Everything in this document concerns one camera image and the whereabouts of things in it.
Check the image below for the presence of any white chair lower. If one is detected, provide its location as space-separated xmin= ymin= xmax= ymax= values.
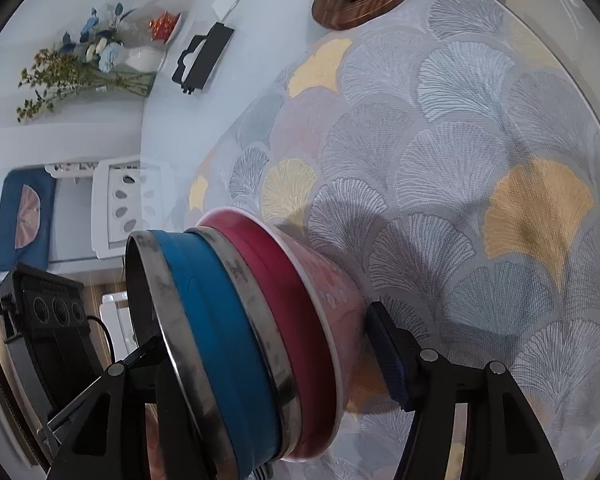
xmin=99 ymin=292 xmax=138 ymax=361

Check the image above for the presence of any white patterned tissue box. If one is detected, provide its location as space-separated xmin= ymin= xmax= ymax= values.
xmin=44 ymin=162 xmax=98 ymax=179

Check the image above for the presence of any grey fan pattern placemat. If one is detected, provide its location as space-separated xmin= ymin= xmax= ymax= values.
xmin=187 ymin=0 xmax=600 ymax=479

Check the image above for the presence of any small dish with red contents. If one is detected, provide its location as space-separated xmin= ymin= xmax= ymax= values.
xmin=148 ymin=11 xmax=182 ymax=44

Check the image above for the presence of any blue steel bowl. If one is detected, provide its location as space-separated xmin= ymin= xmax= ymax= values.
xmin=125 ymin=230 xmax=280 ymax=479

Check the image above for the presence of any white chair upper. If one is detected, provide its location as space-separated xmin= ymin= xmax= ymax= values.
xmin=91 ymin=155 xmax=176 ymax=259

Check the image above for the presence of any blue cushion with pink fan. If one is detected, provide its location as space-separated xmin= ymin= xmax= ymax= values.
xmin=0 ymin=167 xmax=56 ymax=274

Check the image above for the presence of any magenta steel bowl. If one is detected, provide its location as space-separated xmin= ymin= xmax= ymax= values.
xmin=195 ymin=208 xmax=341 ymax=460

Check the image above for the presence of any pink polka dot bowl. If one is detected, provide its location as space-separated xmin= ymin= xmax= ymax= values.
xmin=197 ymin=207 xmax=365 ymax=462

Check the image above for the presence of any black device with round holes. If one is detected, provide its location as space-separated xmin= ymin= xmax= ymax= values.
xmin=0 ymin=262 xmax=116 ymax=466

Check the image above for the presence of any green flower bouquet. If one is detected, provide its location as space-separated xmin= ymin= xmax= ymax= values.
xmin=16 ymin=2 xmax=154 ymax=124

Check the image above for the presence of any black flat plastic bracket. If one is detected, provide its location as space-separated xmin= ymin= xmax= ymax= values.
xmin=172 ymin=22 xmax=234 ymax=94

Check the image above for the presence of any white chair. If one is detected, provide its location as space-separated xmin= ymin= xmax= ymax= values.
xmin=99 ymin=292 xmax=138 ymax=361
xmin=91 ymin=155 xmax=176 ymax=259

